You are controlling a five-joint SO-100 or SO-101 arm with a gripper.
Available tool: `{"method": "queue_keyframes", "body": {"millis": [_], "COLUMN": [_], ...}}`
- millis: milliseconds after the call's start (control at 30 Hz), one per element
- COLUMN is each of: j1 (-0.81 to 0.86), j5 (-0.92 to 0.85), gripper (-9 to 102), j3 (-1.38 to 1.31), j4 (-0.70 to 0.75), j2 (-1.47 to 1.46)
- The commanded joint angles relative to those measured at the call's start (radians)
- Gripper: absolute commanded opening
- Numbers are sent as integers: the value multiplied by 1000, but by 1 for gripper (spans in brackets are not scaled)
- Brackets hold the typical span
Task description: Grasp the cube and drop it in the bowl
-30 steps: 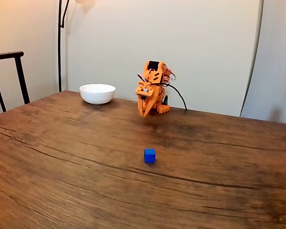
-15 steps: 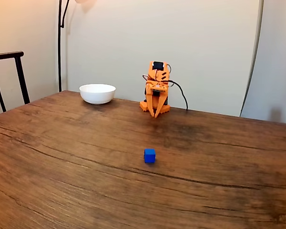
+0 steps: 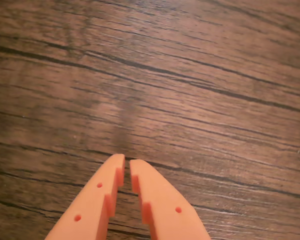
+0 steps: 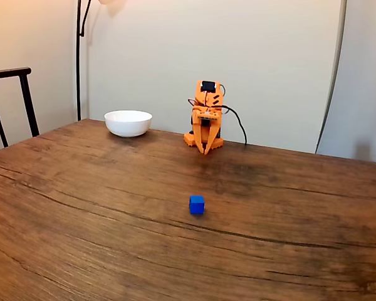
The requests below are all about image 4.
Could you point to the blue cube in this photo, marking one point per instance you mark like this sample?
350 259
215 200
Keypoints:
196 206

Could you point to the white bowl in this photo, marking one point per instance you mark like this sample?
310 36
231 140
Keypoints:
128 125

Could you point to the grey curved trim strip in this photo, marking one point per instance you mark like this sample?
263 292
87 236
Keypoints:
319 139

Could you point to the black floor lamp pole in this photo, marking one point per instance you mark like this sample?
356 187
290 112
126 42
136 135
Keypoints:
78 78

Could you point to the pale lamp shade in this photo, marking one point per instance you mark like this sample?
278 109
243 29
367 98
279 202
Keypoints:
112 1

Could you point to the black chair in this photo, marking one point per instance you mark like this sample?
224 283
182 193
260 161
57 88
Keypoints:
6 72

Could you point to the orange square camera mount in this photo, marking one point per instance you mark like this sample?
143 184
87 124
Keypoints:
217 116

